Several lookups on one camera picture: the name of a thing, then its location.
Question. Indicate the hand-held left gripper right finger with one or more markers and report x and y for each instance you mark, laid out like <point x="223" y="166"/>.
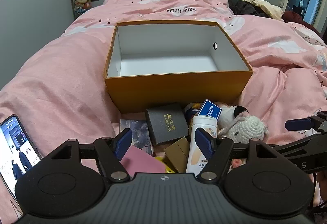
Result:
<point x="203" y="143"/>

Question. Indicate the pink paper card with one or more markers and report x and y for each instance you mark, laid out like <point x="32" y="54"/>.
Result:
<point x="143" y="162"/>

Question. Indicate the white crochet plush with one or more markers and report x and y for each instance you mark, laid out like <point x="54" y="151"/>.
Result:
<point x="247" y="127"/>

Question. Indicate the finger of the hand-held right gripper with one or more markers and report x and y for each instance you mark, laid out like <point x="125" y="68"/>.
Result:
<point x="297" y="124"/>

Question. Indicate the orange cardboard box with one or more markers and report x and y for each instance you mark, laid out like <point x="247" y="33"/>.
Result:
<point x="178" y="91"/>

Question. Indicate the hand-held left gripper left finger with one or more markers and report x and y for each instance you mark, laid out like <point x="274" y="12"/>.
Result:
<point x="123" y="143"/>

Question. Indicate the pink floral cloth item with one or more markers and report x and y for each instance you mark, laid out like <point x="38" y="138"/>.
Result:
<point x="238" y="162"/>

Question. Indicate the small gold box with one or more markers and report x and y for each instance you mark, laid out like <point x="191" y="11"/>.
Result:
<point x="178" y="152"/>

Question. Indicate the white plastic bottle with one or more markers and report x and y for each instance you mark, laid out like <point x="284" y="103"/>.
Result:
<point x="204" y="123"/>

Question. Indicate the dark red cloth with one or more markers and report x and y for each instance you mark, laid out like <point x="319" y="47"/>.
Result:
<point x="299" y="21"/>

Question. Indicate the black gift box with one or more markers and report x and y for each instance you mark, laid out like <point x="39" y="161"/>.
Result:
<point x="166" y="121"/>

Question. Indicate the pink printed blanket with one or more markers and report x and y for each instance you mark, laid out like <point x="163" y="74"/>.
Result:
<point x="63" y="73"/>

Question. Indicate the black garment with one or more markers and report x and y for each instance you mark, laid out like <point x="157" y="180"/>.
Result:
<point x="245" y="6"/>

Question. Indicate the smartphone with lit screen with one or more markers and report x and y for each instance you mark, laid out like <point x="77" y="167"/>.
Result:
<point x="15" y="152"/>

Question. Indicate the cream cloth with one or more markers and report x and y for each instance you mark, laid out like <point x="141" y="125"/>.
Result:
<point x="270" y="8"/>

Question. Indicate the blue card box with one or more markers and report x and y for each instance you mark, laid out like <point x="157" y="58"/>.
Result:
<point x="209" y="110"/>

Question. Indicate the black and white plush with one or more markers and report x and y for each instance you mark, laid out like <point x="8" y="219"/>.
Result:
<point x="227" y="114"/>

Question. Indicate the yellow small item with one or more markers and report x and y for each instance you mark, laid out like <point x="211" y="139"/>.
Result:
<point x="166" y="167"/>

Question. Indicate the dark cover booklet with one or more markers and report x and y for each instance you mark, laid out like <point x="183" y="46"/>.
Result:
<point x="139" y="134"/>

